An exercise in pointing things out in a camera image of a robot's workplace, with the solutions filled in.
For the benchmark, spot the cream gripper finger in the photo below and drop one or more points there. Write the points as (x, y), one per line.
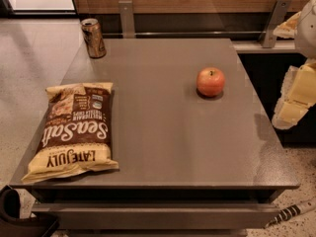
(286, 30)
(298, 95)

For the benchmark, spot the red apple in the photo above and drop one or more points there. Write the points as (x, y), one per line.
(210, 81)

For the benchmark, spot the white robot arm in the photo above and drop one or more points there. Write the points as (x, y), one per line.
(305, 34)

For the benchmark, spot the orange soda can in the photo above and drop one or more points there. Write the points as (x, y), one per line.
(93, 38)

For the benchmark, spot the sea salt chips bag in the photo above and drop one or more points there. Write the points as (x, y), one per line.
(77, 136)

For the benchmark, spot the grey drawer front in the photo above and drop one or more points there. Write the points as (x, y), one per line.
(159, 216)

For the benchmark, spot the right metal bracket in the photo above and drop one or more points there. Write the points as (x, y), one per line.
(267, 38)

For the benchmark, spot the metal bracket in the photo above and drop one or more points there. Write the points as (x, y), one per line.
(267, 38)
(126, 18)

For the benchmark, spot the left metal bracket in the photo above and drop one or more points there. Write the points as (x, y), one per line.
(126, 18)

